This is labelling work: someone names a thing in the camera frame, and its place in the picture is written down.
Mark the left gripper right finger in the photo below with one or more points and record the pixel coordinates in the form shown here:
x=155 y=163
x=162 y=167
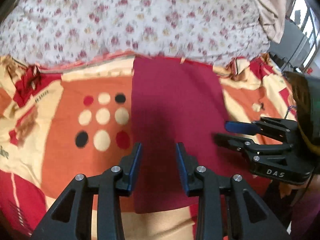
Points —
x=228 y=206

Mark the floral white quilt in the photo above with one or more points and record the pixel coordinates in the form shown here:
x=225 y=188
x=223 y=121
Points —
x=53 y=32

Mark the patterned love fleece blanket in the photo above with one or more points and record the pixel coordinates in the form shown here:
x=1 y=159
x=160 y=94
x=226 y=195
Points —
x=59 y=123

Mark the maroon red garment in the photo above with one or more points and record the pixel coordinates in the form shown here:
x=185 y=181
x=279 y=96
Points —
x=178 y=101

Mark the beige curtain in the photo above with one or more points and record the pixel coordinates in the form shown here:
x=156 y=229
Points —
x=272 y=18

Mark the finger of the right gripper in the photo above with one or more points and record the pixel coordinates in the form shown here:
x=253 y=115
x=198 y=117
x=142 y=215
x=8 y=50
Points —
x=240 y=146
x=282 y=130

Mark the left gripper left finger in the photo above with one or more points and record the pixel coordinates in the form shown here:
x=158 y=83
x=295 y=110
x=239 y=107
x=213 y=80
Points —
x=70 y=216

